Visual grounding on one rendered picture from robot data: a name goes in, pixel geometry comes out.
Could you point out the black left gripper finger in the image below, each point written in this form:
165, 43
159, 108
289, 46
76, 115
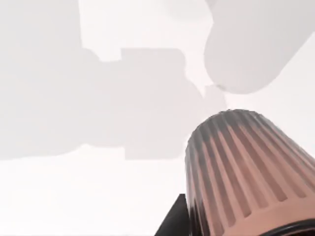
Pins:
177, 216

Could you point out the ribbed terracotta plant pot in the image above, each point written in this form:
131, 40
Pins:
246, 172

